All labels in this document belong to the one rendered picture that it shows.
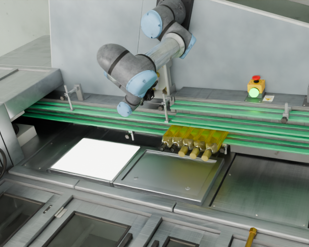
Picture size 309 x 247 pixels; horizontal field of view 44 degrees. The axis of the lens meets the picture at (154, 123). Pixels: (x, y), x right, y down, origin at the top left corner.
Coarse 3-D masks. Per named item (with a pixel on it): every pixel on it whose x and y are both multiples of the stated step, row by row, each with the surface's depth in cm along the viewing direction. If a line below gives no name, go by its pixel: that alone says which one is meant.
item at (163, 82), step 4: (160, 68) 208; (164, 68) 198; (160, 72) 210; (164, 72) 200; (160, 76) 211; (164, 76) 210; (160, 80) 212; (164, 80) 211; (160, 84) 214; (164, 84) 212; (168, 84) 204; (160, 88) 215; (168, 88) 204; (156, 92) 214; (160, 92) 213; (168, 92) 205; (156, 96) 210; (160, 96) 210
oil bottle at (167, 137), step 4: (172, 128) 197; (176, 128) 197; (168, 132) 194; (172, 132) 194; (164, 136) 192; (168, 136) 191; (172, 136) 191; (164, 140) 190; (168, 140) 189; (168, 144) 190; (172, 144) 191
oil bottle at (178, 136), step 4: (180, 128) 195; (184, 128) 194; (188, 128) 194; (176, 132) 192; (180, 132) 192; (184, 132) 191; (176, 136) 189; (180, 136) 188; (184, 136) 189; (172, 140) 188; (176, 140) 187; (180, 140) 187; (180, 144) 187
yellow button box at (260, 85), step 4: (252, 80) 187; (260, 80) 186; (264, 80) 185; (248, 84) 184; (252, 84) 183; (256, 84) 182; (260, 84) 182; (264, 84) 186; (248, 88) 185; (260, 88) 182; (264, 88) 188; (248, 92) 186; (260, 92) 183; (264, 92) 188; (248, 96) 187; (260, 96) 184
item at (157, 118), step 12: (48, 108) 237; (60, 108) 235; (84, 108) 230; (96, 108) 227; (108, 108) 225; (144, 120) 206; (156, 120) 204; (240, 132) 183; (252, 132) 180; (264, 132) 179
